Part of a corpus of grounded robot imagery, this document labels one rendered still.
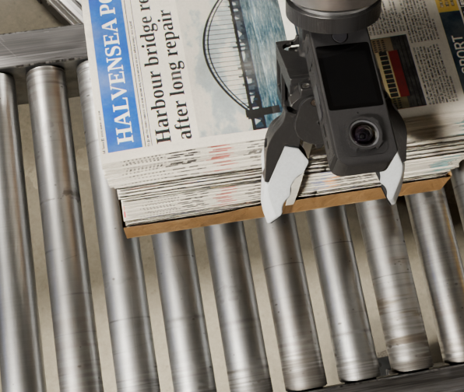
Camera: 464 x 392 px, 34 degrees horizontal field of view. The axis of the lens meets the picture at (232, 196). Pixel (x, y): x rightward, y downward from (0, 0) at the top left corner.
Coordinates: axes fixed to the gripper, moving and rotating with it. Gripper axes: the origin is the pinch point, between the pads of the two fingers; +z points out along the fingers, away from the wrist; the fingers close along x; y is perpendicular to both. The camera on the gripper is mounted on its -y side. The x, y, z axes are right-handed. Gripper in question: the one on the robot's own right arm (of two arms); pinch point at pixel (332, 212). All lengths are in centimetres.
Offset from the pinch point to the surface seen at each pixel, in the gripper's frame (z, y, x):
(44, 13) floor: 39, 126, 39
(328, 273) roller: 21.3, 11.9, -3.1
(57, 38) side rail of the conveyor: 0.9, 40.2, 25.8
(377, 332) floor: 90, 53, -27
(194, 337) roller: 23.6, 7.3, 13.9
